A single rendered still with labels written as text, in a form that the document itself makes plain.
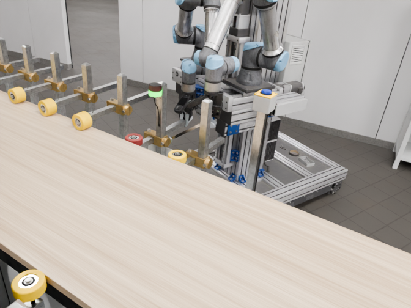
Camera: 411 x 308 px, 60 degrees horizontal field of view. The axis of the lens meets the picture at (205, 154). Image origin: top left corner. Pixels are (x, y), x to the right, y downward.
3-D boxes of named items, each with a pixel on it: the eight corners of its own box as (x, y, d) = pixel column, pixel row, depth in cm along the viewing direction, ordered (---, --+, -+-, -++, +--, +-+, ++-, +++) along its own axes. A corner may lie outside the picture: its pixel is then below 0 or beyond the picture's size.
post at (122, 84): (124, 156, 202) (121, 72, 179) (129, 157, 201) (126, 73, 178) (120, 158, 200) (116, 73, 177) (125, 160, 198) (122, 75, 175)
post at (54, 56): (64, 128, 224) (54, 51, 200) (68, 130, 222) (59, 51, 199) (59, 130, 221) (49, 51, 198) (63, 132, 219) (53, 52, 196)
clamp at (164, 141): (150, 137, 187) (150, 128, 185) (170, 145, 181) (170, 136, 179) (142, 141, 183) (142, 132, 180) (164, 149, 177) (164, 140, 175)
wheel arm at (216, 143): (219, 142, 194) (219, 135, 192) (224, 144, 193) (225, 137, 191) (170, 176, 161) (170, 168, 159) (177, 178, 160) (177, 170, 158)
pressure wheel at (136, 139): (133, 151, 177) (133, 131, 172) (145, 156, 174) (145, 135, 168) (122, 157, 171) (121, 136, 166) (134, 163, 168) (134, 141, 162)
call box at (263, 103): (258, 107, 148) (261, 88, 144) (274, 111, 145) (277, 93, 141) (251, 111, 142) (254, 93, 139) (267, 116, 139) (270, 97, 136)
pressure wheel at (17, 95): (18, 83, 192) (27, 93, 191) (15, 93, 197) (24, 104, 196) (7, 85, 188) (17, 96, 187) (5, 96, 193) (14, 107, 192)
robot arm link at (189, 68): (196, 60, 192) (197, 65, 184) (195, 80, 197) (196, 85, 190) (181, 59, 191) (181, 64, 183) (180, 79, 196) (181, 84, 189)
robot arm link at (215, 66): (228, 57, 157) (216, 59, 151) (225, 81, 162) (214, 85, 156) (214, 53, 161) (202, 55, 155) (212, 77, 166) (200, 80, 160)
